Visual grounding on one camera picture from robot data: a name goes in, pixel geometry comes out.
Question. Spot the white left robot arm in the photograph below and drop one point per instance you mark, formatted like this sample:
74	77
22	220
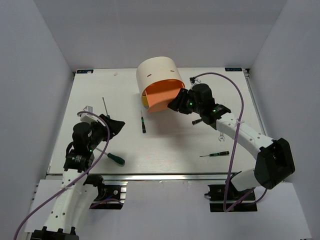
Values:
79	190

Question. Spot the cream drawer cabinet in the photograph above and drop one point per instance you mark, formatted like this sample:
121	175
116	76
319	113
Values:
154	70

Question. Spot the orange drawer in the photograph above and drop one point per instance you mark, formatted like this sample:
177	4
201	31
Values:
158	95

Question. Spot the silver open-end wrench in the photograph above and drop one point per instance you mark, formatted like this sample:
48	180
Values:
221	137

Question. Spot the long green screwdriver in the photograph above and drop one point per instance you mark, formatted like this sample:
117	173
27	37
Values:
105	107

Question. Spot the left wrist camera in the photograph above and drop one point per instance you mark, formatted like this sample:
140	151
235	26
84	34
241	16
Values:
87	117

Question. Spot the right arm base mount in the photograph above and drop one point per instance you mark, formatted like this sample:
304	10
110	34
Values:
215	195

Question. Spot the large green-handled screwdriver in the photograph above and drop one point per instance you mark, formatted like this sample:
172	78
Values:
117	159

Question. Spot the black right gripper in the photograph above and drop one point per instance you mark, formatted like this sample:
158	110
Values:
178	102

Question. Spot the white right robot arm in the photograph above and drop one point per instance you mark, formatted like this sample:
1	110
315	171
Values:
274	160

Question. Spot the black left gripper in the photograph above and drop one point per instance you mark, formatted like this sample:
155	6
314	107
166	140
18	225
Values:
115	126

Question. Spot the aluminium table rail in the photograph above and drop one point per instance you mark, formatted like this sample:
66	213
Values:
163	177

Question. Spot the black green precision screwdriver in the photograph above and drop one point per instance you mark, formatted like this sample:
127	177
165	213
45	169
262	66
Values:
143	127
216	154

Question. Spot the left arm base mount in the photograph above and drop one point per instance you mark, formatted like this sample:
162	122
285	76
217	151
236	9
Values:
112	197

